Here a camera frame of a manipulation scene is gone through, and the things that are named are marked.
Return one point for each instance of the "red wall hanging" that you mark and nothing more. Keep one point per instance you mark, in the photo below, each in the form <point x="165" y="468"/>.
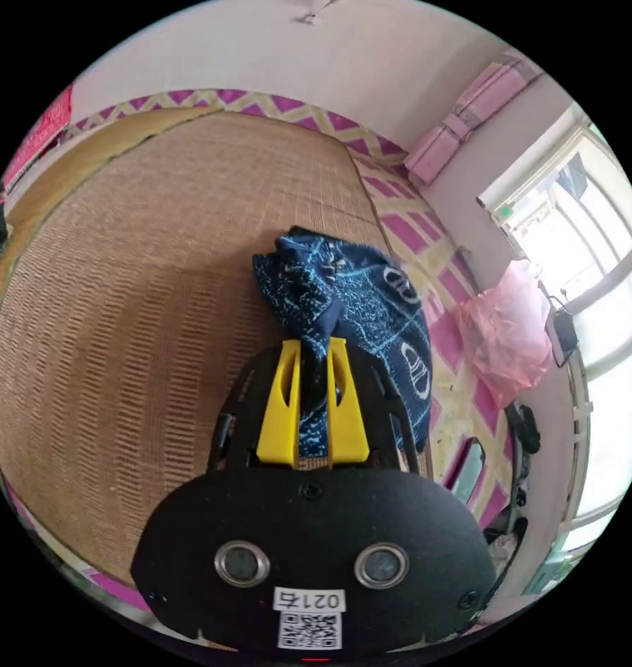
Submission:
<point x="36" y="140"/>

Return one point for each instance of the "bed with woven mat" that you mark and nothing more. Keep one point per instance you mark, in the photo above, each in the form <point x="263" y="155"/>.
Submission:
<point x="138" y="286"/>

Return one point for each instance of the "pink plastic bag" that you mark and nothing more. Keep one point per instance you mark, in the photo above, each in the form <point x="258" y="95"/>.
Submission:
<point x="506" y="333"/>

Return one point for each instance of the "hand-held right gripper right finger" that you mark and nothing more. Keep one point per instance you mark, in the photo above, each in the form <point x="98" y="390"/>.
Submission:
<point x="349" y="417"/>

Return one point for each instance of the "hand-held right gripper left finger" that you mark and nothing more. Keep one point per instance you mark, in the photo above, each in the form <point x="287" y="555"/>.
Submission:
<point x="279" y="417"/>

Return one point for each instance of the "window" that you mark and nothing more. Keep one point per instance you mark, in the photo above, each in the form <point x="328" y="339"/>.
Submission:
<point x="581" y="292"/>

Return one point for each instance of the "pink curtain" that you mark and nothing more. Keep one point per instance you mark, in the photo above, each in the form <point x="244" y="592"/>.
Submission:
<point x="464" y="117"/>

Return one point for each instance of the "blue patterned long sleeve shirt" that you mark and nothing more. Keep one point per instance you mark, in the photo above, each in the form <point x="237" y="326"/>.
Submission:
<point x="368" y="312"/>

